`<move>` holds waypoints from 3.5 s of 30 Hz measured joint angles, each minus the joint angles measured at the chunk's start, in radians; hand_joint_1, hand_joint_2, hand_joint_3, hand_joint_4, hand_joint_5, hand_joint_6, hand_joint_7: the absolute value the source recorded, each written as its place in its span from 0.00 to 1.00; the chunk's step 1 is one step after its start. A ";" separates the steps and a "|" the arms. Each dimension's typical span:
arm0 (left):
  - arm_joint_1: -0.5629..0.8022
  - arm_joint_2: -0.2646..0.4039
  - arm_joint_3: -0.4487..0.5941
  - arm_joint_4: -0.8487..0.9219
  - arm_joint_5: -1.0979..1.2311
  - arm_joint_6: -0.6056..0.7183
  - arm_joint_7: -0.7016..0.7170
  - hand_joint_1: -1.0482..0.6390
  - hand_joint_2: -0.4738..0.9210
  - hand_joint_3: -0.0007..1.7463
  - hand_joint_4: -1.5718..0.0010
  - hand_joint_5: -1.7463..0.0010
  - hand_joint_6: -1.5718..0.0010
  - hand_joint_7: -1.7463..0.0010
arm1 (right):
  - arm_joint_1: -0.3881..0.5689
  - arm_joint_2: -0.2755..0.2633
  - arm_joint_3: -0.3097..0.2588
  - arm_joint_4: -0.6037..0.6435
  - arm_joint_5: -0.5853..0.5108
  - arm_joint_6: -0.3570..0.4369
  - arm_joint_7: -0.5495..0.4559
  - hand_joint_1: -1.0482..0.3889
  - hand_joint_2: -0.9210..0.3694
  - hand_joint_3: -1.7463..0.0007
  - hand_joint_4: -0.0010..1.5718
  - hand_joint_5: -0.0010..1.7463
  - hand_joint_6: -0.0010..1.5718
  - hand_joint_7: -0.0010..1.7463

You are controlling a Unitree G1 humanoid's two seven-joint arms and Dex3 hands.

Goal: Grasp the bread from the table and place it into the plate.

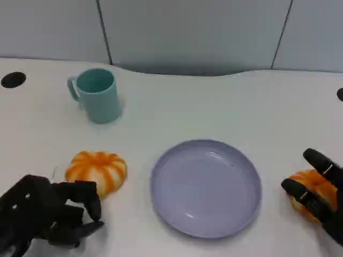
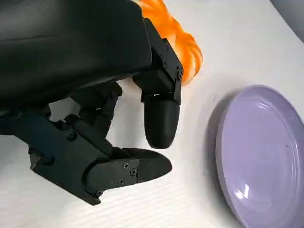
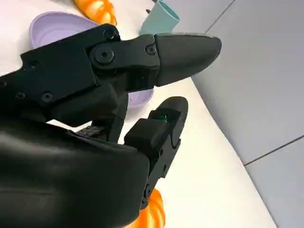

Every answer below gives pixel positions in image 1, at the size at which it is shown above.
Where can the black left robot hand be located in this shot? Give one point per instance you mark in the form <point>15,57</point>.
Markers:
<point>29,203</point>

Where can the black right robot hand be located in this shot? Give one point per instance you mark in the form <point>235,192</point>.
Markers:
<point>333,214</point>

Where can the orange white toy bread roll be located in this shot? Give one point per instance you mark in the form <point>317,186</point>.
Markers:
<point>96,167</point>
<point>309,178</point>

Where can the pale green mug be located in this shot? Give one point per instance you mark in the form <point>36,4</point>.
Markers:
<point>103,104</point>

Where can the lilac plate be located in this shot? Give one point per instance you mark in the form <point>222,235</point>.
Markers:
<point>206,190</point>

